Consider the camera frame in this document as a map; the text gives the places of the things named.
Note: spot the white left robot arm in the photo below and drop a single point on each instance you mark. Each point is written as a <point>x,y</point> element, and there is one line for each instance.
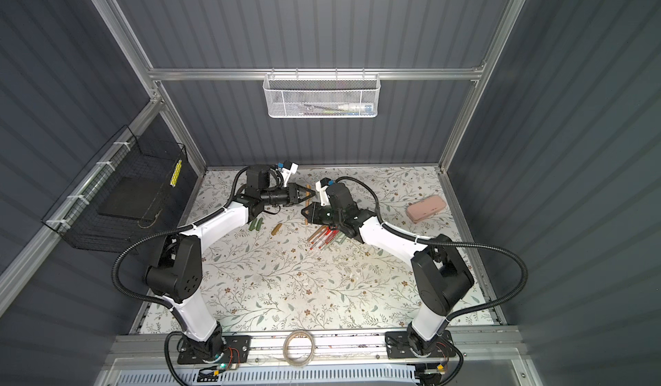
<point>176,275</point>

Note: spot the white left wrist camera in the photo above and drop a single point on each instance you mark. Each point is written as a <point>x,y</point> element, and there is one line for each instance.
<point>287,169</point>

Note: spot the pink glasses case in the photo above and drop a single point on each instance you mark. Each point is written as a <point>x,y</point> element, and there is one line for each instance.
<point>426,208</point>

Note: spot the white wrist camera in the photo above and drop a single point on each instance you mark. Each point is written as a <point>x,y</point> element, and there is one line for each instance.
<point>321,187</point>
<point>287,169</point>

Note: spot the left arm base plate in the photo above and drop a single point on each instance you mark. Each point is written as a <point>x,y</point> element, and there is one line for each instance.
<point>233,349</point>

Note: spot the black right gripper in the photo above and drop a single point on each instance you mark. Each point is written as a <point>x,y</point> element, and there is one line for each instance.
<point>320,213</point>

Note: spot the black wire basket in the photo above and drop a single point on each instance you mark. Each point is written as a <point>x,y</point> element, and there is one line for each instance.
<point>77,221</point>

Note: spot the white vent grille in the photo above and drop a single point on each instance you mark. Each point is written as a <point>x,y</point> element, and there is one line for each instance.
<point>317,375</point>

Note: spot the black foam pad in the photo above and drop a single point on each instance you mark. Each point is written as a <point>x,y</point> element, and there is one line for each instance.
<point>133,198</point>

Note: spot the brown pen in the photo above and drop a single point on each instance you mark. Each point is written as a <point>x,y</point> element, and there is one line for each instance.
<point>307,204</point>
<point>319,232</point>

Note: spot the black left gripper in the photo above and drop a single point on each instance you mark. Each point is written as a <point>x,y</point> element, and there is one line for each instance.
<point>292,194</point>

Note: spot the white wire mesh basket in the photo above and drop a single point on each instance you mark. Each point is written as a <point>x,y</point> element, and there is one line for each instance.
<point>285,95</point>

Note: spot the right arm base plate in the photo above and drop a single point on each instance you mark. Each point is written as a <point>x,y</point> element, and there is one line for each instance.
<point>407,344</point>

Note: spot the pens in white basket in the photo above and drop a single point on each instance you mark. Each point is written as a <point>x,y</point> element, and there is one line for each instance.
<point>351,109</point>

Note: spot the yellow marker in basket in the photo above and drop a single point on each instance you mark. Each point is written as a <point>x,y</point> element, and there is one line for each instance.
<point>176,173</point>

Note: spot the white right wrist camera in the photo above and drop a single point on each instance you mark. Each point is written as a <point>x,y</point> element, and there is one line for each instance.
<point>321,187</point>

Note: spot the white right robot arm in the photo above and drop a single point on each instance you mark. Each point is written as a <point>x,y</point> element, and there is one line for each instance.
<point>441,275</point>

